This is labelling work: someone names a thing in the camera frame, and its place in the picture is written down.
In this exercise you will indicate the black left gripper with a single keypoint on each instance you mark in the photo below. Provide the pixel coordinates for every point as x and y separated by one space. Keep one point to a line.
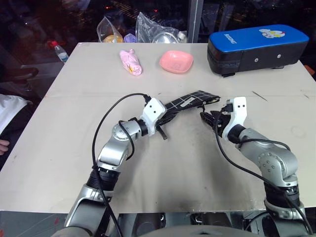
161 122

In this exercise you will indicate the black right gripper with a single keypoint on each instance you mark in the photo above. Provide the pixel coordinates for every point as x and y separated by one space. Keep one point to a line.
223 124

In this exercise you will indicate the black white grid pouch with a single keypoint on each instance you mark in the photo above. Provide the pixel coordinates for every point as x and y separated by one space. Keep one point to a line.
192 100

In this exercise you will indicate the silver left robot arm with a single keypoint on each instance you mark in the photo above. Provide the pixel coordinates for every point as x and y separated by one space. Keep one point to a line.
113 153

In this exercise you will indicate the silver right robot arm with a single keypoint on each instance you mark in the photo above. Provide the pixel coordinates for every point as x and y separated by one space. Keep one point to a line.
269 158

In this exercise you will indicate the bystander bare hand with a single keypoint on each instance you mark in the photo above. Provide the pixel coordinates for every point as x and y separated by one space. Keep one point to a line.
3 146

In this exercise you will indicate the pink plastic bowl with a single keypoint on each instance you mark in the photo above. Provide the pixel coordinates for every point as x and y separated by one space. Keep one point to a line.
175 61

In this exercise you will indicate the pink rolled cloth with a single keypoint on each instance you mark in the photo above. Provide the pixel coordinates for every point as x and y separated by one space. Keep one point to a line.
130 61

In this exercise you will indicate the blue black boxing pad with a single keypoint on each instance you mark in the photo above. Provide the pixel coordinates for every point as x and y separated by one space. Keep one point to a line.
256 48

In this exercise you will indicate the small white bottle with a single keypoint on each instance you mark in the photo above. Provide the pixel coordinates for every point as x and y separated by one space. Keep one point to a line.
182 36

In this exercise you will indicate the purple small object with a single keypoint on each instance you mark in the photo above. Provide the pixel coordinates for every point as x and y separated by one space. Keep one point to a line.
129 38

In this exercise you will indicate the clear crumpled plastic bag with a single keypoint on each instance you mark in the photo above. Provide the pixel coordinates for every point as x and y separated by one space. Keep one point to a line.
148 28

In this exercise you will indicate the orange object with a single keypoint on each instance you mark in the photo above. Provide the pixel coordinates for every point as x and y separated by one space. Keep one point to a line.
311 72

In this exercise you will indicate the clear bag with orange item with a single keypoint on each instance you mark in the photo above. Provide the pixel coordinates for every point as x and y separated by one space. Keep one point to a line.
108 32

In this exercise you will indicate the red capped water bottle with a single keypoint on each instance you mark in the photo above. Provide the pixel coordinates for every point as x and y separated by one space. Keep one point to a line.
60 51

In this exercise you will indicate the black office chair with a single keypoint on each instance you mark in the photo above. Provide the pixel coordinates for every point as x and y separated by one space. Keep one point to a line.
23 76

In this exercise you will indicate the white cloth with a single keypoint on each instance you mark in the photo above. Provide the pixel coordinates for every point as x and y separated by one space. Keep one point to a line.
11 111

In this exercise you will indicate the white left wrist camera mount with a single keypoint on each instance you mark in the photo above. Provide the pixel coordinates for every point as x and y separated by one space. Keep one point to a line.
153 113

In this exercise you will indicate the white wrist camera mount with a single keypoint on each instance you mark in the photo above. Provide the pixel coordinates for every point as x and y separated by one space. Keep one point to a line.
238 113
153 113

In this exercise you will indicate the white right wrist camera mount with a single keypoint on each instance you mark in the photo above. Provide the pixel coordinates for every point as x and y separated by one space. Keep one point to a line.
238 113

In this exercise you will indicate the silver vertical post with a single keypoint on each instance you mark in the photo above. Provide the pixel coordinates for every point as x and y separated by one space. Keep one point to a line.
195 21

